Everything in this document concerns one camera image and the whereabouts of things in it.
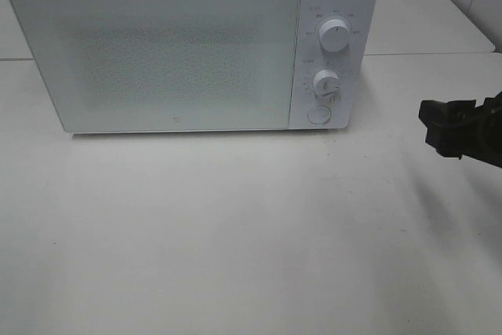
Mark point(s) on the white microwave door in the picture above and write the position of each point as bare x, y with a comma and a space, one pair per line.
164, 65

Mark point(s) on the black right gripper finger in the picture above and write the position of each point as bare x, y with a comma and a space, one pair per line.
450, 126

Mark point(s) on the round white door button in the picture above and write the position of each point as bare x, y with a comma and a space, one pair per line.
319, 115

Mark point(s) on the white timer knob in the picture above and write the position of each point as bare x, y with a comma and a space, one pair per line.
326, 84

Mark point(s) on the upper white power knob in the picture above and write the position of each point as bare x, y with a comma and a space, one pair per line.
334, 34

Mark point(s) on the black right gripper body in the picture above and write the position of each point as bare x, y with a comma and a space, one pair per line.
477, 130

